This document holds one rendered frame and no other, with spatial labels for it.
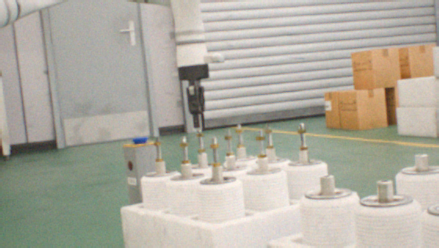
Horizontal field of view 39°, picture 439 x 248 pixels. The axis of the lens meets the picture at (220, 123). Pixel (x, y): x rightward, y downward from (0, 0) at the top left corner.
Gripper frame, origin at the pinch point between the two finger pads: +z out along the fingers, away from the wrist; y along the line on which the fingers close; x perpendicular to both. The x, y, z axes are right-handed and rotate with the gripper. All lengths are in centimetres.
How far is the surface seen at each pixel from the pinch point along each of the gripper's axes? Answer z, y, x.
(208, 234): 18.7, 35.5, 4.6
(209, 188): 11.1, 29.9, 4.9
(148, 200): 15.7, 11.2, -11.7
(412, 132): 32, -257, 101
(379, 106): 18, -339, 95
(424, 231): 13, 69, 37
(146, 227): 20.8, 16.3, -11.6
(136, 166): 9.5, -3.8, -17.3
